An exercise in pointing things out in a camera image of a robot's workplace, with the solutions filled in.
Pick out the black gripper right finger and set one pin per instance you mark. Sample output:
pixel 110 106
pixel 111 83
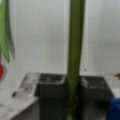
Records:
pixel 95 96

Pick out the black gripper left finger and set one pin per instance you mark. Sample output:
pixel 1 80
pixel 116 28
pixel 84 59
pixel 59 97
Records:
pixel 52 94

